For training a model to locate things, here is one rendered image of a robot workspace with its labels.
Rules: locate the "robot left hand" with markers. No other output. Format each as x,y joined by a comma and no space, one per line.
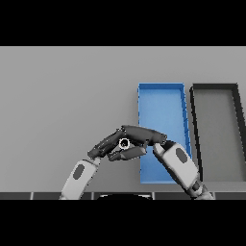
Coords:
104,145

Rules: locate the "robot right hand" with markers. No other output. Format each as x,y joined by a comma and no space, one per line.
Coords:
144,135

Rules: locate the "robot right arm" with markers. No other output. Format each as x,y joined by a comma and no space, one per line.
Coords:
179,165

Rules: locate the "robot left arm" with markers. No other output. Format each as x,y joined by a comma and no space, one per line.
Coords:
78,177

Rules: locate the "blue bin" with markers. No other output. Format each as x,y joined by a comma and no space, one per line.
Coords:
161,109

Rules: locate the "dark grey bin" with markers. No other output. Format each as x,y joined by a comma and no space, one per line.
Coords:
217,134

